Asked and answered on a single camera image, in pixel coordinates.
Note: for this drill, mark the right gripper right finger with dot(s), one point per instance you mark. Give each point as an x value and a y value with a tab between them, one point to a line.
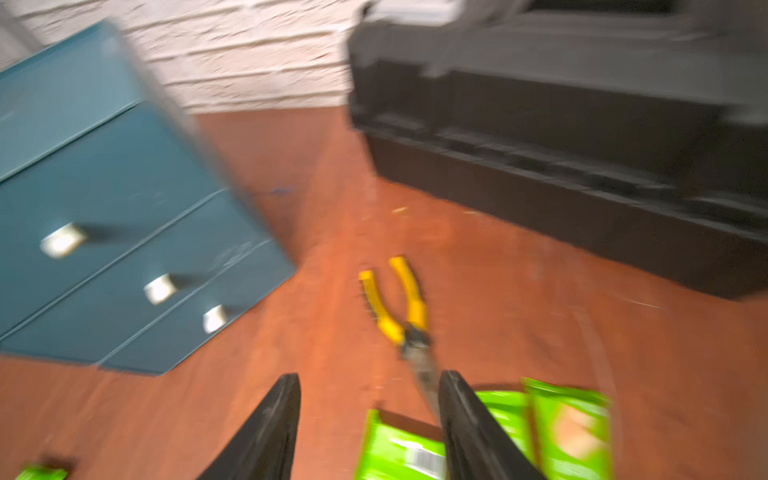
476	445

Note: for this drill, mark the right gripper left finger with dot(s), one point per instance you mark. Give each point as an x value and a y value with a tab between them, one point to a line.
264	446

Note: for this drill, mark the green cookie packet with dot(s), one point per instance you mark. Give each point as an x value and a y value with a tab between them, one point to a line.
573	430
511	411
388	452
39	472

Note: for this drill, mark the teal bottom drawer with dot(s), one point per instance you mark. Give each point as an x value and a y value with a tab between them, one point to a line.
195	320

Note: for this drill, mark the teal top drawer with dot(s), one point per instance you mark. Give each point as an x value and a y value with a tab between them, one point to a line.
71	214

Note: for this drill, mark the teal drawer cabinet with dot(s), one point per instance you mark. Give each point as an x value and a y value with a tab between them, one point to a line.
68	89

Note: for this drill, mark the black plastic toolbox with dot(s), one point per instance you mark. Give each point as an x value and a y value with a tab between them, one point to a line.
636	130

